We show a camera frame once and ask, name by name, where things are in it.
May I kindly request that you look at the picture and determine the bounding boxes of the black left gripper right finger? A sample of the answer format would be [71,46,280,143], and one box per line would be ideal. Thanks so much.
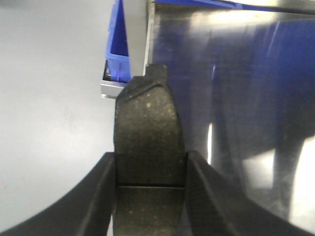
[185,151,310,236]

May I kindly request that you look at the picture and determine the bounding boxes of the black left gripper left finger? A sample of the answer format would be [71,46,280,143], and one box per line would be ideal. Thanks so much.
[1,153,116,236]

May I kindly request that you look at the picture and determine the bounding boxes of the grey brake pad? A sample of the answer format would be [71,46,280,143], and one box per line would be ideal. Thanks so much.
[113,64,187,236]

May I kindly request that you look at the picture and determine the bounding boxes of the lower blue plastic bin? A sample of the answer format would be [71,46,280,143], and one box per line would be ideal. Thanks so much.
[105,0,131,83]

